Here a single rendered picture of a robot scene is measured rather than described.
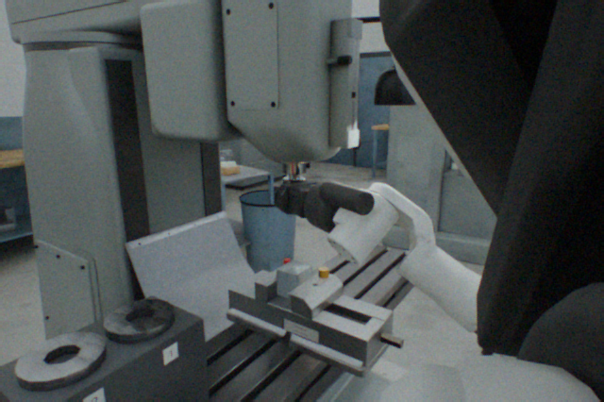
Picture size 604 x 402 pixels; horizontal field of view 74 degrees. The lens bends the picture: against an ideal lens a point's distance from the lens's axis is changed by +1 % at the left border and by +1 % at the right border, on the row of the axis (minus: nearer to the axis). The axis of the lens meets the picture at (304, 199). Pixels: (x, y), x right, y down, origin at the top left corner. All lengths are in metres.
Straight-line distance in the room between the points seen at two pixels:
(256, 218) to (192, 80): 2.31
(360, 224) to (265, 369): 0.36
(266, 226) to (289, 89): 2.41
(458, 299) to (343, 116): 0.34
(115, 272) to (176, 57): 0.52
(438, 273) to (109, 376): 0.43
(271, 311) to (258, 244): 2.26
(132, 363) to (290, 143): 0.40
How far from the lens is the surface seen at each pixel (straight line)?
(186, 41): 0.80
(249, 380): 0.78
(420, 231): 0.59
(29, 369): 0.56
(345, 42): 0.70
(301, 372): 0.79
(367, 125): 7.83
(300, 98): 0.67
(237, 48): 0.73
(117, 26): 0.99
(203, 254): 1.10
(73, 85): 1.03
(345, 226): 0.58
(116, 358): 0.56
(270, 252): 3.12
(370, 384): 0.95
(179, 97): 0.81
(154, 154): 1.02
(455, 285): 0.58
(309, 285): 0.84
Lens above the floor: 1.43
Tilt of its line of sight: 15 degrees down
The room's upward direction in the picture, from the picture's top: straight up
